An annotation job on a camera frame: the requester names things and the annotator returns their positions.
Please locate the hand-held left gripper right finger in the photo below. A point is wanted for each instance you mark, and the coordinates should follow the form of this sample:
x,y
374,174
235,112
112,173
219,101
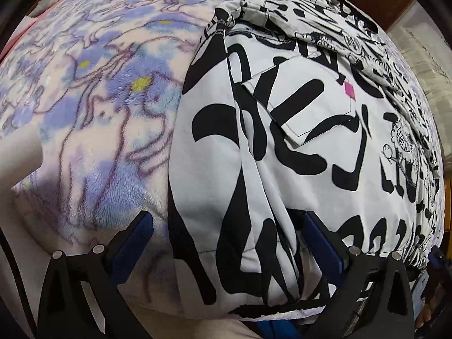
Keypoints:
x,y
323,250

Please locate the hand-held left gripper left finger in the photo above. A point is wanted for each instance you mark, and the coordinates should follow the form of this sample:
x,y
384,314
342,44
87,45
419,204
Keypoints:
x,y
132,250

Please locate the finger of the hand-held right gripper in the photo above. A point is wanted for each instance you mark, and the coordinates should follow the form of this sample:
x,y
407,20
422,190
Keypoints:
x,y
435,256

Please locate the white black lettered jacket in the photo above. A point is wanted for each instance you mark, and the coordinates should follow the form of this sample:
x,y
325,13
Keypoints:
x,y
282,148

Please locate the person's right hand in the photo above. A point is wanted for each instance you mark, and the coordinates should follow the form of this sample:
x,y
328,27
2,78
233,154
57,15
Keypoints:
x,y
422,316

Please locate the person's blue jeans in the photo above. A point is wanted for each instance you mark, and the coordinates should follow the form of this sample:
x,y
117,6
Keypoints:
x,y
272,327

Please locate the white mattress cover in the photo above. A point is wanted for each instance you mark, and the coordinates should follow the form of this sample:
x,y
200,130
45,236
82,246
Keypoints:
x,y
28,307

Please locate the purple floral fleece blanket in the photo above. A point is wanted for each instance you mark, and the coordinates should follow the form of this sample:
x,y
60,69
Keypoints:
x,y
106,113

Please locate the lace-covered furniture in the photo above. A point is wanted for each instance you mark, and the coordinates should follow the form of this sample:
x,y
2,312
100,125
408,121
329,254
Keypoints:
x,y
423,49

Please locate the brown wooden door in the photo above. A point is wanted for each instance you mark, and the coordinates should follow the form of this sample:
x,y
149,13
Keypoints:
x,y
385,3

